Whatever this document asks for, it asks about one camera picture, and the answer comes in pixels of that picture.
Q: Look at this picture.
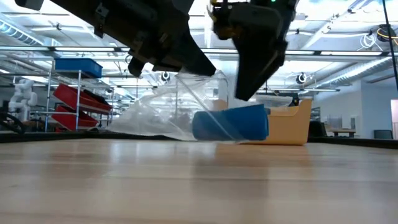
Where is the metal shelf rack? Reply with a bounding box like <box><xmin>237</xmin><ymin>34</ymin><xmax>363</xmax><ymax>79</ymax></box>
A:
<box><xmin>29</xmin><ymin>58</ymin><xmax>116</xmax><ymax>134</ymax></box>

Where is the white robot figure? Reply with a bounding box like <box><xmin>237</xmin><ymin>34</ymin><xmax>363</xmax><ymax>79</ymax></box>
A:
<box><xmin>7</xmin><ymin>79</ymin><xmax>39</xmax><ymax>123</ymax></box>

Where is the long black taut cable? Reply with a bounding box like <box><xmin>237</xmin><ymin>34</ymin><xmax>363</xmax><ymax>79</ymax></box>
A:
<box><xmin>381</xmin><ymin>0</ymin><xmax>398</xmax><ymax>91</ymax></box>

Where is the bright blue elastic bandage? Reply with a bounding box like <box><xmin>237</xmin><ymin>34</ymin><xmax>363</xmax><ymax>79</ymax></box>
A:
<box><xmin>192</xmin><ymin>104</ymin><xmax>270</xmax><ymax>141</ymax></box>

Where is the distant desk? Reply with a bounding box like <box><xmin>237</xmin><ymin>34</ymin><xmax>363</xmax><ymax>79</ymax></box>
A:
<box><xmin>331</xmin><ymin>129</ymin><xmax>357</xmax><ymax>138</ymax></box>

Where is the distant dark chair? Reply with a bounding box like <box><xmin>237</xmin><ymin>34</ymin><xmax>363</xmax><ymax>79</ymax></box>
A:
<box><xmin>373</xmin><ymin>129</ymin><xmax>394</xmax><ymax>140</ymax></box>

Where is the cable reel with yellow cord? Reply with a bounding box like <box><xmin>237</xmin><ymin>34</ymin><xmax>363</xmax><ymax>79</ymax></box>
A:
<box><xmin>375</xmin><ymin>24</ymin><xmax>398</xmax><ymax>43</ymax></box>

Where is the black chair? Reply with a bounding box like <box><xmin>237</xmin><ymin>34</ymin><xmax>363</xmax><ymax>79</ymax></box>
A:
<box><xmin>310</xmin><ymin>120</ymin><xmax>327</xmax><ymax>138</ymax></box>

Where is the yellow plastic bin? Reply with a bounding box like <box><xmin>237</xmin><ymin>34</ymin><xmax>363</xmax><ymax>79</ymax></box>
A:
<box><xmin>214</xmin><ymin>98</ymin><xmax>313</xmax><ymax>146</ymax></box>

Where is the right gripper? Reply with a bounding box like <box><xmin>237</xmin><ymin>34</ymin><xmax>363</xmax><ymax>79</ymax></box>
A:
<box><xmin>211</xmin><ymin>4</ymin><xmax>289</xmax><ymax>102</ymax></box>

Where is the blue storage bin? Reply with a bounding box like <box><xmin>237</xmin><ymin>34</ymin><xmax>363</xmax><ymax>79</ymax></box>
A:
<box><xmin>54</xmin><ymin>57</ymin><xmax>103</xmax><ymax>79</ymax></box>

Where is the black aluminium table frame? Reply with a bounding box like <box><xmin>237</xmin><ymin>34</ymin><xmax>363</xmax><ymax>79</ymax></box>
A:
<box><xmin>0</xmin><ymin>130</ymin><xmax>398</xmax><ymax>149</ymax></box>

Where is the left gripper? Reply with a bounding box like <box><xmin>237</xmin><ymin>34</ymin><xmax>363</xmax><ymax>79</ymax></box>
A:
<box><xmin>93</xmin><ymin>0</ymin><xmax>217</xmax><ymax>78</ymax></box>

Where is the clear plastic zip bag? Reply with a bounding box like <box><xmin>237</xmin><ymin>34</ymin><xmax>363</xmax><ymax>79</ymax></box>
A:
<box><xmin>107</xmin><ymin>68</ymin><xmax>295</xmax><ymax>142</ymax></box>

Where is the red tilted storage bin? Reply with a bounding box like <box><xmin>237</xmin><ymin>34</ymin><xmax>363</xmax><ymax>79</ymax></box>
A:
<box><xmin>52</xmin><ymin>83</ymin><xmax>113</xmax><ymax>115</ymax></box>
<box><xmin>51</xmin><ymin>105</ymin><xmax>100</xmax><ymax>131</ymax></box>

